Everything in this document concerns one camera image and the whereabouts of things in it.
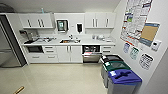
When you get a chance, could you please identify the white wall thermostat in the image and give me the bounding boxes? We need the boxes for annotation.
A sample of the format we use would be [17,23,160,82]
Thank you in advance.
[151,39,163,52]

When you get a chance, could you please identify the blue bottle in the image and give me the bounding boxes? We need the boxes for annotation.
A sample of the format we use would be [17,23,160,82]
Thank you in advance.
[40,7,45,15]

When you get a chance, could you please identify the three-door white wall cabinet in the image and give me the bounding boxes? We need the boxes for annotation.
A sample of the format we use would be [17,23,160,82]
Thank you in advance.
[83,11,117,30]

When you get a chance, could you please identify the dish soap bottle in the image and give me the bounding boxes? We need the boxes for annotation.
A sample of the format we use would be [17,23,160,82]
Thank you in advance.
[91,33,96,41]

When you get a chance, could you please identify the wide white low drawer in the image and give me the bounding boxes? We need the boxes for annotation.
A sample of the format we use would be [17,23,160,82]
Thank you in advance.
[27,53,45,64]

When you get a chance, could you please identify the steel refrigerator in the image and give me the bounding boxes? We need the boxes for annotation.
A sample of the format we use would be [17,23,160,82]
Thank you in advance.
[0,14,28,68]

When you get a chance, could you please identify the steel sink basin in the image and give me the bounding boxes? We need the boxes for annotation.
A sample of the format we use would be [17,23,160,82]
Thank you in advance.
[59,38,81,45]

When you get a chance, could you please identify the dish rack with items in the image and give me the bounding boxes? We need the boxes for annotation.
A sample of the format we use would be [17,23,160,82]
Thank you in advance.
[36,36,56,44]

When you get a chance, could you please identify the dark coffee machine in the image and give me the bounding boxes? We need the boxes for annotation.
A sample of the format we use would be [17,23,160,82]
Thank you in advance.
[22,30,36,45]

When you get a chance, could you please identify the small green wall sign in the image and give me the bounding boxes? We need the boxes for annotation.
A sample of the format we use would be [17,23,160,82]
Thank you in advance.
[128,46,141,61]

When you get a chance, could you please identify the cork notice board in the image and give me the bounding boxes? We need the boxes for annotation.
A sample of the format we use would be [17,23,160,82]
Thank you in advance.
[138,21,161,48]

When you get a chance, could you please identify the black lid waste bin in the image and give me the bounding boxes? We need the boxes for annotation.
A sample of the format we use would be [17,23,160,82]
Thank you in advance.
[99,53,123,82]

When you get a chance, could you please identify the black built-in microwave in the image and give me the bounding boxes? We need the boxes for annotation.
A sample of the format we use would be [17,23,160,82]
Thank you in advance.
[24,45,45,55]

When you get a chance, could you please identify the chrome faucet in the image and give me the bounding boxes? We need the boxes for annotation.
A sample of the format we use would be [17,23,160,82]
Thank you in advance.
[67,34,75,41]

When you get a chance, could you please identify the blue lid waste bin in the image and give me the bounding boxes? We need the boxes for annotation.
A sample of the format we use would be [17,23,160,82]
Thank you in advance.
[106,69,143,94]

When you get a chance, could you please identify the white folded cloth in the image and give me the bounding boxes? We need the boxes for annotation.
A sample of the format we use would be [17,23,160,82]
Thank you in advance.
[104,38,113,44]

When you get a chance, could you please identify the white two-door base cabinet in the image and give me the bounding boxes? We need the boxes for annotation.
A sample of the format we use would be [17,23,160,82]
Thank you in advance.
[55,44,83,64]

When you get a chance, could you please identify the large printed wall poster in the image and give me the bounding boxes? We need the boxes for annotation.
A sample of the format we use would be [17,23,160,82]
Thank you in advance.
[119,0,155,48]

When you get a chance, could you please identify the stainless steel dishwasher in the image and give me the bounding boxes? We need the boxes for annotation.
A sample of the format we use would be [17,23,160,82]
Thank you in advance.
[81,44,103,64]

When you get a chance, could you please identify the blue recycling bin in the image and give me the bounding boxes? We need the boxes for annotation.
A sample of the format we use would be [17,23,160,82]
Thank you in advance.
[102,60,131,88]

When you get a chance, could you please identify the wide white wall cabinet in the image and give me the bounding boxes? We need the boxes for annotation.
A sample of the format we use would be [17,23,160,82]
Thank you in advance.
[17,12,55,30]

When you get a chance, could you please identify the black soap dispenser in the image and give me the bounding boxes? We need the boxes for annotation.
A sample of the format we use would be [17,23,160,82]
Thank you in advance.
[76,22,84,35]

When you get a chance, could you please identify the steel paper towel dispenser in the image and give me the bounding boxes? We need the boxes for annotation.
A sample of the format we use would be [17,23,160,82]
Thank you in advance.
[55,18,70,34]

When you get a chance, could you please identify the white drawer stack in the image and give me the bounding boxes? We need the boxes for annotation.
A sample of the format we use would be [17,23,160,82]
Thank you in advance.
[100,44,116,56]
[42,45,58,63]

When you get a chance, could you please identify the small blue wall sign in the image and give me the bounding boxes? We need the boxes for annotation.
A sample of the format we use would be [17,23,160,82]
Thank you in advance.
[122,41,131,55]

